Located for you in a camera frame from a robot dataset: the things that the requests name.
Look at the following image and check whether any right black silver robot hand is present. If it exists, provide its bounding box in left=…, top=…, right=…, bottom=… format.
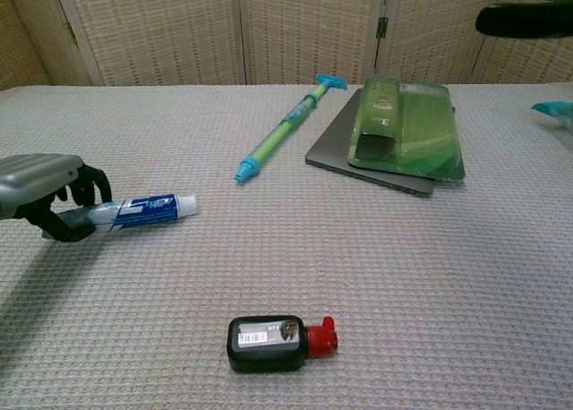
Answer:
left=456, top=0, right=573, bottom=39

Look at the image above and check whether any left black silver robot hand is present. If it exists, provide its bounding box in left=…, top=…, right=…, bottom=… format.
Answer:
left=0, top=153, right=113, bottom=243

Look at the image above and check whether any blue white toothpaste tube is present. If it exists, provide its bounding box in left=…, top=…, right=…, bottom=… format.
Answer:
left=60, top=192, right=199, bottom=235

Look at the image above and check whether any teal clear plastic bag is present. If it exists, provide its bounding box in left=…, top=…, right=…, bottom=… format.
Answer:
left=531, top=100, right=573, bottom=136

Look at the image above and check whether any green blister pack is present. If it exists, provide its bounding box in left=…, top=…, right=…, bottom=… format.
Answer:
left=347, top=75, right=466, bottom=181

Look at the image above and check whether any beige woven folding screen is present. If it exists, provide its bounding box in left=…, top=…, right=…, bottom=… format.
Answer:
left=0, top=0, right=573, bottom=89

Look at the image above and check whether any grey laptop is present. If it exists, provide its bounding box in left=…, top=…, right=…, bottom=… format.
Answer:
left=304, top=87, right=458, bottom=199

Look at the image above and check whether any pale woven tablecloth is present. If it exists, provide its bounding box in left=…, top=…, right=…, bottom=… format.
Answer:
left=0, top=82, right=573, bottom=410

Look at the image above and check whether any black ink bottle red cap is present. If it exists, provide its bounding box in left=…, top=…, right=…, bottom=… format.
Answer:
left=226, top=314, right=340, bottom=374

